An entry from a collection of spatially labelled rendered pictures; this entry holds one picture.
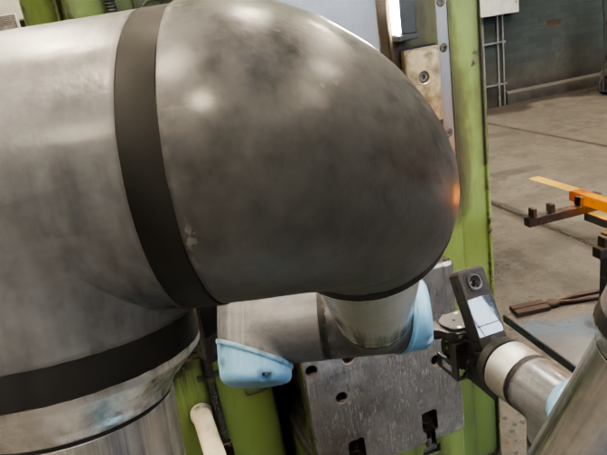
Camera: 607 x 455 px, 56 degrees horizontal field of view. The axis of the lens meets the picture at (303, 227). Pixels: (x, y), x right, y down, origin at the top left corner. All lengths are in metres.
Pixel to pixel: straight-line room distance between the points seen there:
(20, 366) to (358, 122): 0.13
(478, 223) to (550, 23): 7.51
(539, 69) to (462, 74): 7.45
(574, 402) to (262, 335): 0.28
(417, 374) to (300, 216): 1.20
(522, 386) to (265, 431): 0.89
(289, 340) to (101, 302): 0.38
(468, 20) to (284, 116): 1.31
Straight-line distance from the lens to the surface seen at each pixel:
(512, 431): 2.26
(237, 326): 0.58
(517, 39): 8.65
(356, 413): 1.34
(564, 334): 1.41
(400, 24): 1.33
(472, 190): 1.54
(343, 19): 1.15
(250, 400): 1.46
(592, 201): 1.41
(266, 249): 0.18
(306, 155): 0.17
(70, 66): 0.20
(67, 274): 0.20
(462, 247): 1.55
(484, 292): 0.84
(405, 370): 1.34
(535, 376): 0.75
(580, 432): 0.56
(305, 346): 0.57
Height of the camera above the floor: 1.44
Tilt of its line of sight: 19 degrees down
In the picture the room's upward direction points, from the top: 9 degrees counter-clockwise
